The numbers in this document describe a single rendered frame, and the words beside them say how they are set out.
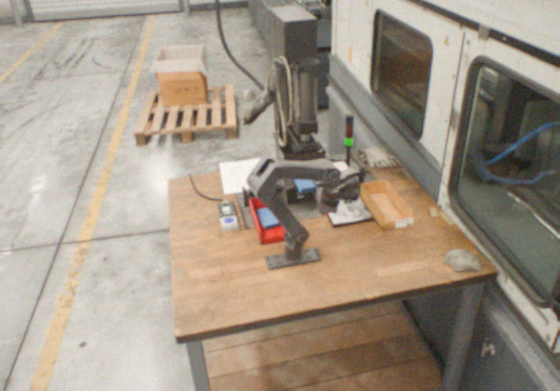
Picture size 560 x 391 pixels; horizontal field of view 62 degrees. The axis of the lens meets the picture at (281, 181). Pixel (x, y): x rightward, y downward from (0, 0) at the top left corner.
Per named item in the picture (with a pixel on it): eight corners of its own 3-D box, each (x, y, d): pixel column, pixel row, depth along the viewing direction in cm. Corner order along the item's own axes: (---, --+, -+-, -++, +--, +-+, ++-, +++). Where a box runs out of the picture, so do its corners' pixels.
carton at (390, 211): (382, 231, 185) (384, 215, 181) (359, 198, 206) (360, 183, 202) (412, 226, 188) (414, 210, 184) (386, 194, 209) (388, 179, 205)
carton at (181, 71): (163, 88, 562) (156, 46, 536) (214, 84, 565) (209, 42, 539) (155, 109, 505) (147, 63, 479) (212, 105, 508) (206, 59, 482)
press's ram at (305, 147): (284, 171, 192) (282, 103, 177) (271, 144, 214) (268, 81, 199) (326, 165, 196) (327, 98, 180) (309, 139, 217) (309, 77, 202)
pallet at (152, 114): (151, 101, 564) (149, 90, 557) (234, 95, 572) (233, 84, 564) (136, 146, 462) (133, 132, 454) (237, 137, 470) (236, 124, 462)
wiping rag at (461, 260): (435, 255, 172) (454, 275, 161) (435, 249, 171) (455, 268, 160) (468, 248, 175) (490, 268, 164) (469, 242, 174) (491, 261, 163)
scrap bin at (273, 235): (260, 245, 180) (259, 233, 176) (249, 210, 200) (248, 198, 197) (291, 240, 182) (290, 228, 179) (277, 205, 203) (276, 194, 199)
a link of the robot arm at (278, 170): (331, 158, 163) (252, 153, 149) (345, 169, 156) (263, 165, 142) (322, 189, 168) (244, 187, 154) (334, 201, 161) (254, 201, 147)
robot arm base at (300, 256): (263, 241, 169) (267, 253, 163) (316, 232, 173) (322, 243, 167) (264, 258, 173) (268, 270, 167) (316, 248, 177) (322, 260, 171)
